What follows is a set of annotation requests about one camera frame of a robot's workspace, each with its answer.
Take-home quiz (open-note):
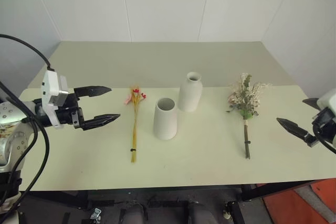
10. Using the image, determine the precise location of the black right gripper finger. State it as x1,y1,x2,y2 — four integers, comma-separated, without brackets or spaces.
302,98,320,110
276,118,320,148

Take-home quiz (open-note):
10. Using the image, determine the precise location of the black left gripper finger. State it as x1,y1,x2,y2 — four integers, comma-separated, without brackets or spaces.
73,85,113,99
81,113,121,131

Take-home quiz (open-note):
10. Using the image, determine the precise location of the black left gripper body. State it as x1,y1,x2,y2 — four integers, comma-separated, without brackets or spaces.
54,92,86,130

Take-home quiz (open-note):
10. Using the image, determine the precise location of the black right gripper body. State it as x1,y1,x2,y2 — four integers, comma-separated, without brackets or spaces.
311,106,336,136

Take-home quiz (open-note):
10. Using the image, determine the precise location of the white tapered open vase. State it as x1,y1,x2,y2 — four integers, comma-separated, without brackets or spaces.
153,97,179,141

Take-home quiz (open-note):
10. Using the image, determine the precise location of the white bottle-shaped vase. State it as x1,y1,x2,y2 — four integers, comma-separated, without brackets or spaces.
178,71,204,113

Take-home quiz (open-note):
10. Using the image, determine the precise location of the yellow-stemmed red flower bundle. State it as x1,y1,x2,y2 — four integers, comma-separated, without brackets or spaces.
123,84,148,164

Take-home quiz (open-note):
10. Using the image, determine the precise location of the green and white flower bouquet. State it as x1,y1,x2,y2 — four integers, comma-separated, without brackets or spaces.
226,72,274,160

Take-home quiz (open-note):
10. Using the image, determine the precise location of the orange and grey object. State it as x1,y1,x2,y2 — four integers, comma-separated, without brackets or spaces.
255,177,336,224

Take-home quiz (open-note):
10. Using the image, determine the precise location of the small silver metal buckle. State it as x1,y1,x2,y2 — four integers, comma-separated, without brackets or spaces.
90,207,102,221

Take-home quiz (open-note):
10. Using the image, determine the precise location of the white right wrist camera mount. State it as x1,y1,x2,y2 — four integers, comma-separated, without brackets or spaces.
316,87,336,147

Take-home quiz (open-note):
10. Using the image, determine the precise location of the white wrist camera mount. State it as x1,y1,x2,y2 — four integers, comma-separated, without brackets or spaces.
41,69,70,130
316,87,336,147

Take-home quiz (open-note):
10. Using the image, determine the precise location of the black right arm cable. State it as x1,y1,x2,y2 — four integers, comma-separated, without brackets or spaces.
312,123,336,154

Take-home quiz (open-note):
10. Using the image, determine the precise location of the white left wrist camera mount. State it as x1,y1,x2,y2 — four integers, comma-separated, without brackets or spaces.
41,69,70,130

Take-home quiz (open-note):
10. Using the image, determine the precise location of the black metal table frame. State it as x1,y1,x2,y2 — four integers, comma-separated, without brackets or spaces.
23,178,326,224

